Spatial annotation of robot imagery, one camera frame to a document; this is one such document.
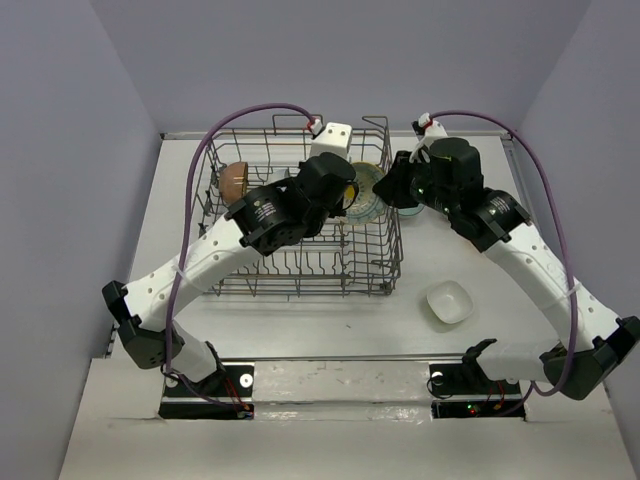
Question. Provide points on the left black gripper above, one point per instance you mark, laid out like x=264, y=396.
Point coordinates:
x=338, y=210

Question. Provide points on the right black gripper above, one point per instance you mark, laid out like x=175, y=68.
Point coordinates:
x=391, y=188

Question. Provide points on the yellow sun patterned bowl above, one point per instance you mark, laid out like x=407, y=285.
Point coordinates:
x=362, y=205

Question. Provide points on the brown wooden bowl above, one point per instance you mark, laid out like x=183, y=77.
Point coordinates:
x=233, y=182

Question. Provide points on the white round bowl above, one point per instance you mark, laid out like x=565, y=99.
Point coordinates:
x=278, y=175

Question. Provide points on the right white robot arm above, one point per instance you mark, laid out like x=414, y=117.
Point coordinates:
x=592, y=340

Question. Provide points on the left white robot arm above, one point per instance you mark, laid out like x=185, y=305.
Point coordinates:
x=200, y=270

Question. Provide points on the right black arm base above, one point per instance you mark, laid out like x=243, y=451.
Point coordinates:
x=461, y=390

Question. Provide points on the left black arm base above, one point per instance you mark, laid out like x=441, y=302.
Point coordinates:
x=232, y=398

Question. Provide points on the light teal bowl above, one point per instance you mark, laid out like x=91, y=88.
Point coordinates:
x=410, y=212

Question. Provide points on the white square bowl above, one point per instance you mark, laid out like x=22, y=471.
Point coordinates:
x=450, y=302

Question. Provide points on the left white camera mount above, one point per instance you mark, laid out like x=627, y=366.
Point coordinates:
x=332, y=137

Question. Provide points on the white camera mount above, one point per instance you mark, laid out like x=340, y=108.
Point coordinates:
x=427, y=130
x=332, y=137

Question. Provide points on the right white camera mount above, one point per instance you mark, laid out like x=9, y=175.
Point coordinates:
x=427, y=130

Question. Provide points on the grey wire dish rack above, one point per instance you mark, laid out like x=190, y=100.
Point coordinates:
x=341, y=259

